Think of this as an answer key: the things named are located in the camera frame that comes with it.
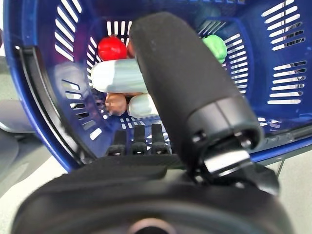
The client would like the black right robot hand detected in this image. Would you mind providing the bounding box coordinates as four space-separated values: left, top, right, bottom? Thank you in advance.
11 11 295 234

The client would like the napa cabbage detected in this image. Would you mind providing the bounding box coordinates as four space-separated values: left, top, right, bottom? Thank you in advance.
126 94 159 118
90 58 149 94

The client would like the blue plastic shopping basket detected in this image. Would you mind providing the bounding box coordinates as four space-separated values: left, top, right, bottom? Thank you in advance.
2 0 312 171

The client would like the brown potato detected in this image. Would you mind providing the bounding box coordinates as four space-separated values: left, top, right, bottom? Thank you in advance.
105 92 127 115

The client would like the green bell pepper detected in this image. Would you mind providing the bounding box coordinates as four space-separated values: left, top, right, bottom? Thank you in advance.
202 34 228 64

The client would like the red bell pepper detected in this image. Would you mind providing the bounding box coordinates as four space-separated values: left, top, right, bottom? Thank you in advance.
97 36 127 61

